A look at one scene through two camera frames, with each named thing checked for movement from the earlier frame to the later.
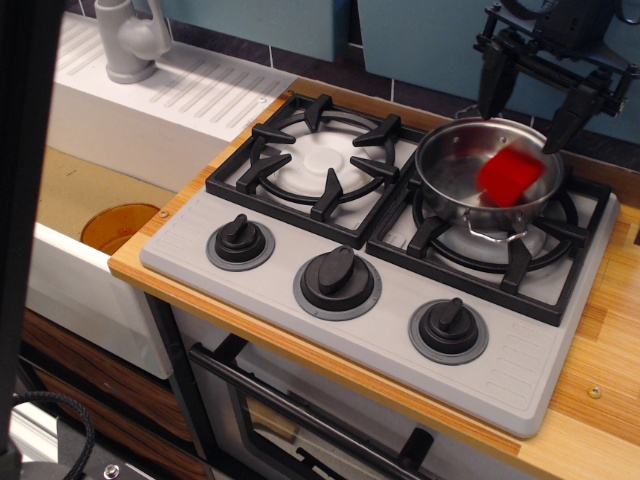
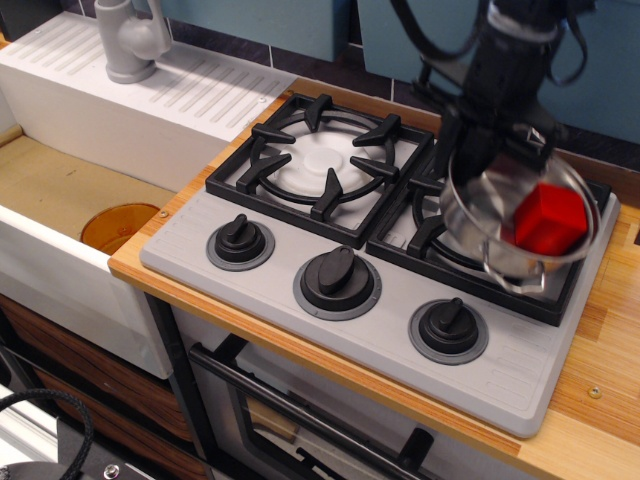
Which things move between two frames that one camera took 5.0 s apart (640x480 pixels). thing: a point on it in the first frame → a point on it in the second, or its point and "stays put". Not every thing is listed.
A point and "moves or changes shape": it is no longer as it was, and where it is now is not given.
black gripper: [568, 42] → [499, 111]
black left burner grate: [321, 166] stays put
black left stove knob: [240, 245] stays put
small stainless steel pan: [448, 165] moves or changes shape
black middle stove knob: [336, 284] stays put
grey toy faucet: [131, 44] stays put
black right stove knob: [448, 331] stays put
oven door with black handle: [262, 416] stays put
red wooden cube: [506, 175] → [548, 220]
